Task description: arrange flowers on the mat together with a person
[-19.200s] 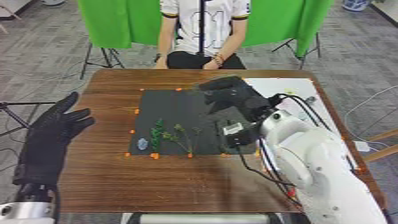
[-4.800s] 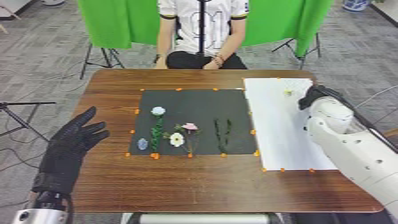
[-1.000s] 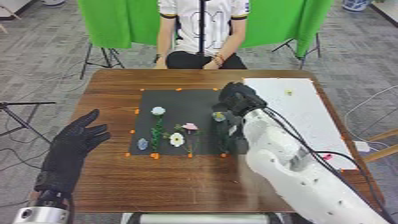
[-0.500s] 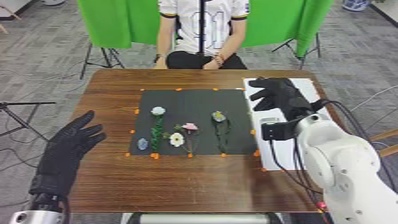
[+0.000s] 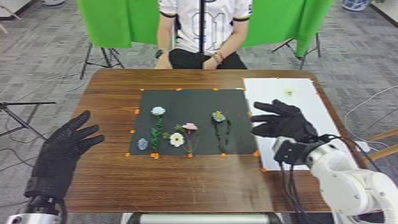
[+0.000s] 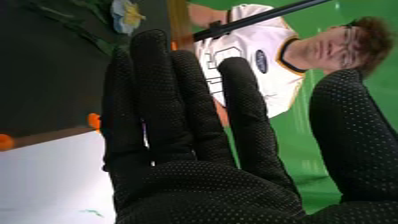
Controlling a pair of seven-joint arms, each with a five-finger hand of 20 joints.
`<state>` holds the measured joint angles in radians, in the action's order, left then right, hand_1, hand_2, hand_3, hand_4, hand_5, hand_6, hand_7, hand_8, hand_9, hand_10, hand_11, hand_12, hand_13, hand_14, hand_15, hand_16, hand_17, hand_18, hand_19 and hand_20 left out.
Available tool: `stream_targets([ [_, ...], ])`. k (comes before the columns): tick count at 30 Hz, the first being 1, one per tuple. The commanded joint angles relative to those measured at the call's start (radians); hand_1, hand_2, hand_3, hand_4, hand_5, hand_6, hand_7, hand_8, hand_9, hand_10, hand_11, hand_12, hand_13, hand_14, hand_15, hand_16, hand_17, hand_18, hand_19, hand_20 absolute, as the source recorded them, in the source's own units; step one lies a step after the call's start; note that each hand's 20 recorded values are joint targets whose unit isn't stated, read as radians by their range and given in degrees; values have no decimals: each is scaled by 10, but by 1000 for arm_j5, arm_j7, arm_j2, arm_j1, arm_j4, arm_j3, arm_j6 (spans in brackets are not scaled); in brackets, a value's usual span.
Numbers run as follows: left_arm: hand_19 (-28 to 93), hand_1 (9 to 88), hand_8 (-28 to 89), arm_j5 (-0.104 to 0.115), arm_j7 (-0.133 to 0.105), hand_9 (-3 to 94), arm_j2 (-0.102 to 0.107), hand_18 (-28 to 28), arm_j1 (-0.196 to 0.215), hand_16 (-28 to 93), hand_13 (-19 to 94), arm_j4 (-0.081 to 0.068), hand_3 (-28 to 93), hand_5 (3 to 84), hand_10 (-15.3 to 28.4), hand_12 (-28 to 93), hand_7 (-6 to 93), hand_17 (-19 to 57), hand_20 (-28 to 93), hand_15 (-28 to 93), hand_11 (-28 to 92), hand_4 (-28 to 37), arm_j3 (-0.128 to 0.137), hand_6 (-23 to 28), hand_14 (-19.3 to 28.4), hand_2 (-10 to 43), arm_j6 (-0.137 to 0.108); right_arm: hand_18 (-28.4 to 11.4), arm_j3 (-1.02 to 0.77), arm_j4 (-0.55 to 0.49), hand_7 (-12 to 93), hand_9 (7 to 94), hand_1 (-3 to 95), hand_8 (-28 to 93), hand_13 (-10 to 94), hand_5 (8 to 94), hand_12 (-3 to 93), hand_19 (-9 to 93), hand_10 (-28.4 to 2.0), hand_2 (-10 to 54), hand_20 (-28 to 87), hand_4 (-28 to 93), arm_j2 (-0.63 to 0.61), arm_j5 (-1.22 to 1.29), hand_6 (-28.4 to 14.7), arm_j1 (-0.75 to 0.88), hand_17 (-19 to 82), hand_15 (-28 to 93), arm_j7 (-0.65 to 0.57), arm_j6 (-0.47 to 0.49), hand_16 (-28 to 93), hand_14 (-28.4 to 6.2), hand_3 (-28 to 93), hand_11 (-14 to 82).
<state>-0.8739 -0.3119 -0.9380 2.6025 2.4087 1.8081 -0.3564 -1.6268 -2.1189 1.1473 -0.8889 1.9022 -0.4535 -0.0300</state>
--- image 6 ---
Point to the dark mat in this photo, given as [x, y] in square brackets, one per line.
[46, 83]

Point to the green sprig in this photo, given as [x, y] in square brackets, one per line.
[89, 31]

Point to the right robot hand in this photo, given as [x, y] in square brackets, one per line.
[195, 186]

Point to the white flower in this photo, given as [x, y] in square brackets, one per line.
[126, 15]

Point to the black pole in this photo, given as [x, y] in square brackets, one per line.
[259, 16]

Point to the white sheet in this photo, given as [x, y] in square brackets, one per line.
[46, 183]

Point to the person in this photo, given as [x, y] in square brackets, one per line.
[254, 50]

